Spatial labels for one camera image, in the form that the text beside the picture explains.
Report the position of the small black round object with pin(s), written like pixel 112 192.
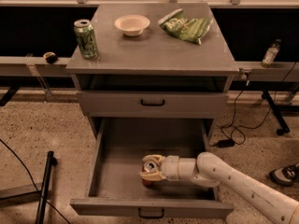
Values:
pixel 50 57

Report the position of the black metal stand leg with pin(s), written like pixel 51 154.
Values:
pixel 35 191

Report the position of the closed grey top drawer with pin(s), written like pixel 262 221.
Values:
pixel 138 104

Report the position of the white bowl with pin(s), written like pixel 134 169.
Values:
pixel 132 25

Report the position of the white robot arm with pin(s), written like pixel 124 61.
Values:
pixel 208 170

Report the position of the red coke can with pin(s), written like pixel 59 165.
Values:
pixel 148 167

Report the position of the grey sneaker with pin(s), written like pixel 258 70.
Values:
pixel 286 176

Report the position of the black table leg right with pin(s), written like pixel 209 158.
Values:
pixel 277 111

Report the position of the clear plastic bottle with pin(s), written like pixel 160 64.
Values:
pixel 271 53

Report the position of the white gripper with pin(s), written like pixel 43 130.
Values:
pixel 169 167

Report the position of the open grey middle drawer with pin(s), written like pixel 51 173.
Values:
pixel 115 186

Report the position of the green soda can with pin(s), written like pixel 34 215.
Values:
pixel 85 36

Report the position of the green chip bag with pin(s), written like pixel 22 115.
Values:
pixel 179 26

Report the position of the grey drawer cabinet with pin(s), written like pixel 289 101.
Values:
pixel 154 60

